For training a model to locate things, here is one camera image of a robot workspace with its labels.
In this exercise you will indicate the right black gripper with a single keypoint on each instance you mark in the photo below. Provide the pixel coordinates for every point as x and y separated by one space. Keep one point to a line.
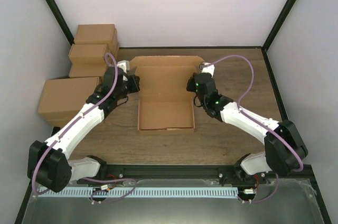
189 86

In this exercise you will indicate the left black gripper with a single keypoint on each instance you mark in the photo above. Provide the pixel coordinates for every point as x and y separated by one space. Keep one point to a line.
135 81

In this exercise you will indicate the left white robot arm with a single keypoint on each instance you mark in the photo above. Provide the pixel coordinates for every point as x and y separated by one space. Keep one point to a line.
49 164

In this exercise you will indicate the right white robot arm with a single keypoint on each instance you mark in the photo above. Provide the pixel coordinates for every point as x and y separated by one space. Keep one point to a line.
284 148

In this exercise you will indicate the large front cardboard box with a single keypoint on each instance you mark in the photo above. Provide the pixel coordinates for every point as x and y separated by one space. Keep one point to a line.
63 98

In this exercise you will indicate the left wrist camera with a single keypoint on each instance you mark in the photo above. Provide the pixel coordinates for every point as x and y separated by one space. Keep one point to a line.
124 64

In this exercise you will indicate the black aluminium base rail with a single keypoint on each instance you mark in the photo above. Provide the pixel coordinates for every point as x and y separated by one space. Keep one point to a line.
225 174

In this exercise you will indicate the light blue slotted cable duct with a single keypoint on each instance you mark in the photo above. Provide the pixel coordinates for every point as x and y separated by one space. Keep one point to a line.
86 192

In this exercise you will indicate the left black frame post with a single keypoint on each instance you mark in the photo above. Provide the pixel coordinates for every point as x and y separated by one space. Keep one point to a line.
60 20

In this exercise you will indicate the black frame post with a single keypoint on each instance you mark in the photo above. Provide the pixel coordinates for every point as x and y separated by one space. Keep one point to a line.
278 24
60 20

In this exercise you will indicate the right black frame post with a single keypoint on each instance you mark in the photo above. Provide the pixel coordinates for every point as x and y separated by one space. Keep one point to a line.
278 24

